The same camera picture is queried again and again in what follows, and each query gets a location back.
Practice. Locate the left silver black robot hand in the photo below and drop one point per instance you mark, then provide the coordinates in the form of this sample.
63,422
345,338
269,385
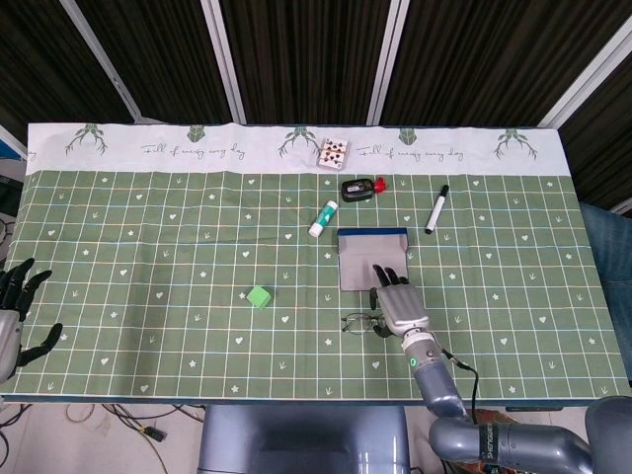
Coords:
10,326

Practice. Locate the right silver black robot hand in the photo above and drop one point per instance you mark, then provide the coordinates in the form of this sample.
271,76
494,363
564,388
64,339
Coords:
402,308

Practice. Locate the thin-framed eyeglasses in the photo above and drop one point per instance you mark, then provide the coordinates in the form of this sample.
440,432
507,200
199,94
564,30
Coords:
353,323

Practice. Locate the grey glasses case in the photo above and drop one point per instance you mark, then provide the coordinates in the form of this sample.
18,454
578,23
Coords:
355,261

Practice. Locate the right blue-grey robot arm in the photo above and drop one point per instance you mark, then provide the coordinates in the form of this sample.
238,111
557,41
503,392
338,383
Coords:
434,375

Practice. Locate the blue bin with white rim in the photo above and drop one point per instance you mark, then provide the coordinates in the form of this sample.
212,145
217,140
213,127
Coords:
10,145

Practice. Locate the white marker black cap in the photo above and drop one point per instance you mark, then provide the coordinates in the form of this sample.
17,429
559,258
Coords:
437,210

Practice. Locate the white green glue stick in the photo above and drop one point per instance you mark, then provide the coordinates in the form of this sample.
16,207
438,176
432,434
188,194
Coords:
323,217

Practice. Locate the black ink bottle red cap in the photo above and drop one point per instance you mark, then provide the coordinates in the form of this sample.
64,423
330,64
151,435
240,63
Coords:
356,190

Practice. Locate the dark electronic device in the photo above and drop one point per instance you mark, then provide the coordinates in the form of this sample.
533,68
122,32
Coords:
7,195

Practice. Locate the green cube block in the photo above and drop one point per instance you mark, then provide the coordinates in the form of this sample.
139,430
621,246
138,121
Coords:
259,297

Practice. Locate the blue-grey robot torso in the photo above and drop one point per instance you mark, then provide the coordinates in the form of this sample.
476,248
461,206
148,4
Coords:
296,439

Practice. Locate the playing card deck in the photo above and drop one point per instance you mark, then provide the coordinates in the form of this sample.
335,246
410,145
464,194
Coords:
335,154

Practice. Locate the black power adapter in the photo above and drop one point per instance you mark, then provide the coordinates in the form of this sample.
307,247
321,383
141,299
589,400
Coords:
153,433

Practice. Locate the green checked tablecloth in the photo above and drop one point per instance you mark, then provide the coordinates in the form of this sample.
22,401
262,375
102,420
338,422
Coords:
197,271

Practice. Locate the blue denim fabric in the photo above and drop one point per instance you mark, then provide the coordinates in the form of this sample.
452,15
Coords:
612,257

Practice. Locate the white partition post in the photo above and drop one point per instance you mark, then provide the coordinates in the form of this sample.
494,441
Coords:
587,79
390,54
222,54
99,54

